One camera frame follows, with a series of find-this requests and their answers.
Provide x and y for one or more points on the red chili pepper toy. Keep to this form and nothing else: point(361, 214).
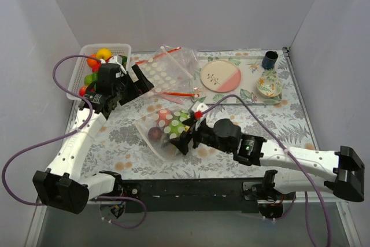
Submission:
point(96, 68)

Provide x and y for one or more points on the floral tablecloth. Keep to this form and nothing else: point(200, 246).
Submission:
point(119, 147)

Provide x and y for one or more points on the dotted zip top bag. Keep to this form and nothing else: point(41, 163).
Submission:
point(159, 127)

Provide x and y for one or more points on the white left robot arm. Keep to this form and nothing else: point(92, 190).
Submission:
point(69, 160)

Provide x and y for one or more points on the floral patterned bowl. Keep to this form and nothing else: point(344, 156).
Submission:
point(269, 86)

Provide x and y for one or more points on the small green apple toy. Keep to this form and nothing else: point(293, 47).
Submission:
point(88, 79)

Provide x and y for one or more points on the red apple toy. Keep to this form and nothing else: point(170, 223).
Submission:
point(83, 90)

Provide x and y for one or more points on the dark purple plum toy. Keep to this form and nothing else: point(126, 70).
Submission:
point(154, 134)

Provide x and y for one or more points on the dotted zip bag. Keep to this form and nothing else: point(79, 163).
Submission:
point(174, 72)
point(159, 127)

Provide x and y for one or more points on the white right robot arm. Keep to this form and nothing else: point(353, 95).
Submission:
point(340, 173)

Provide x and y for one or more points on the green lime toy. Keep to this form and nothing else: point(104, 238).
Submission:
point(176, 127)

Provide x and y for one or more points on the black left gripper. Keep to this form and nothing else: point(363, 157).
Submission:
point(127, 88)

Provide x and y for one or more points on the floral serving tray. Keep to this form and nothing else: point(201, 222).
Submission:
point(251, 70)

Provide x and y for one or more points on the dark blue cup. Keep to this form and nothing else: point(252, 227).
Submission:
point(269, 60)

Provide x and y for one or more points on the small orange tangerine toy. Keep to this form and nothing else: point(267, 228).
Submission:
point(92, 60)

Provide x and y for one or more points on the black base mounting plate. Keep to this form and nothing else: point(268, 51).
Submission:
point(246, 195)

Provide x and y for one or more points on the white plastic fruit basket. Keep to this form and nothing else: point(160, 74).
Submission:
point(82, 69)

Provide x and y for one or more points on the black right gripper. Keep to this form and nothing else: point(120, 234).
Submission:
point(192, 136)

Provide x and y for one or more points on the green cucumber toy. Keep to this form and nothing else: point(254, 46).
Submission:
point(124, 60)

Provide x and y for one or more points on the pink beige round plate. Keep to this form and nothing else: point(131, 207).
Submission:
point(220, 76)

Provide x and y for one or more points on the pink peach toy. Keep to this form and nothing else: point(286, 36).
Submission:
point(164, 117)

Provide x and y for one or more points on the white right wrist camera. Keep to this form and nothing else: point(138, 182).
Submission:
point(198, 114)

